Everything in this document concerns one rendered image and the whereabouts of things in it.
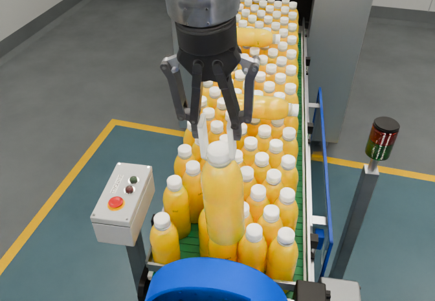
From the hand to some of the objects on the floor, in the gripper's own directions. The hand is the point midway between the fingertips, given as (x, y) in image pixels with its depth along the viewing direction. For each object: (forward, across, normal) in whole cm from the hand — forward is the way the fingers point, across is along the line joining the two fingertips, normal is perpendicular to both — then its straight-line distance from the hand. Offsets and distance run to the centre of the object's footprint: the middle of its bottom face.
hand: (217, 137), depth 63 cm
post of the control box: (+146, -38, +12) cm, 152 cm away
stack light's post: (+152, +27, +30) cm, 157 cm away
